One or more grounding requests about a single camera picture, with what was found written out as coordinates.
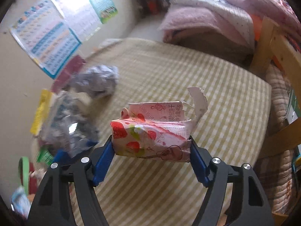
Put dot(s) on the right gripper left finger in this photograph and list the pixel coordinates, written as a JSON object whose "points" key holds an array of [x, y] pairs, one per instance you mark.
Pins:
{"points": [[52, 203]]}

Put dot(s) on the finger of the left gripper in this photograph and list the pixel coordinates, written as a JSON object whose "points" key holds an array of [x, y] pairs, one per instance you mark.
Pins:
{"points": [[61, 156], [91, 143]]}

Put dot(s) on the pink strawberry carton box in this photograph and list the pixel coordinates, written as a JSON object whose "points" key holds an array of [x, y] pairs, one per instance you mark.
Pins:
{"points": [[158, 130]]}

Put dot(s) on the red bin with green rim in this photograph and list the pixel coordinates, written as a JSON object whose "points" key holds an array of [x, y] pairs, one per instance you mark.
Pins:
{"points": [[25, 171]]}

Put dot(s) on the yellow snack packet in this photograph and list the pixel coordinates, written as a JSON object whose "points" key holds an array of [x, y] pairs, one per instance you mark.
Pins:
{"points": [[42, 111]]}

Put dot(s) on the crumpled grey paper ball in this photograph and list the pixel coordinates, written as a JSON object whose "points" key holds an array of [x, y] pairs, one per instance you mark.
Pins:
{"points": [[96, 81]]}

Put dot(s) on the maroon snack bag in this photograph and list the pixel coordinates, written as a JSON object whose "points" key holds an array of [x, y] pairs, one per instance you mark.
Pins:
{"points": [[73, 67]]}

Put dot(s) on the blue learning chart poster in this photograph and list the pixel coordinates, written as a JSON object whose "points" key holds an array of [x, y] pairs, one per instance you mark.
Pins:
{"points": [[46, 37]]}

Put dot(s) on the teal cartoon chart poster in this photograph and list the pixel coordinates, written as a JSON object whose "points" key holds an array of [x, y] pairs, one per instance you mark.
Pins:
{"points": [[105, 9]]}

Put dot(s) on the white table chart poster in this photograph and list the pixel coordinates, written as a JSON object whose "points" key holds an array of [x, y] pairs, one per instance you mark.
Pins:
{"points": [[80, 17]]}

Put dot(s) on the pink fuzzy blanket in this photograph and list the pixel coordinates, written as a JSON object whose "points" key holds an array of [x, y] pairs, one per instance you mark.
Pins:
{"points": [[184, 17]]}

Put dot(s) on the white quilted blanket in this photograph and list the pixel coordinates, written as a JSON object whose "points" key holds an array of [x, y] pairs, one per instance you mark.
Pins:
{"points": [[216, 4]]}

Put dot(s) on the purple pillow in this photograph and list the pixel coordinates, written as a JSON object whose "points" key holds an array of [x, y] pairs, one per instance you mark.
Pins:
{"points": [[277, 10]]}

